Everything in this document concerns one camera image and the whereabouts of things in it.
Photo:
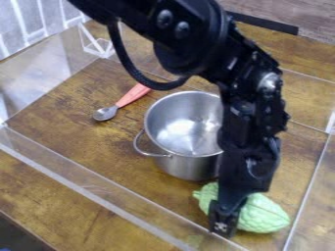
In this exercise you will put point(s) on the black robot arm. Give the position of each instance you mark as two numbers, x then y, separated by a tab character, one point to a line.
198	42

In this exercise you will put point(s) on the black strip on table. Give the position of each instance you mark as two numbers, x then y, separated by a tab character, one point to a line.
290	29

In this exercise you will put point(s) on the silver metal pot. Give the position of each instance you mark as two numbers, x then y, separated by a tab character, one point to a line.
180	134

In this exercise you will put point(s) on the clear acrylic corner bracket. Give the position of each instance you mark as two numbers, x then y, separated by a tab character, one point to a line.
96	46

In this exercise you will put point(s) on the red-handled metal spoon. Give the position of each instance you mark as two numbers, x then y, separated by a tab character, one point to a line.
135	93

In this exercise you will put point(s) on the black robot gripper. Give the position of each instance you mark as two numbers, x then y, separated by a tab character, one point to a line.
247	169

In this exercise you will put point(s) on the green bumpy gourd toy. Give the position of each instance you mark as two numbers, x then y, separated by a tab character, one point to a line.
262	216

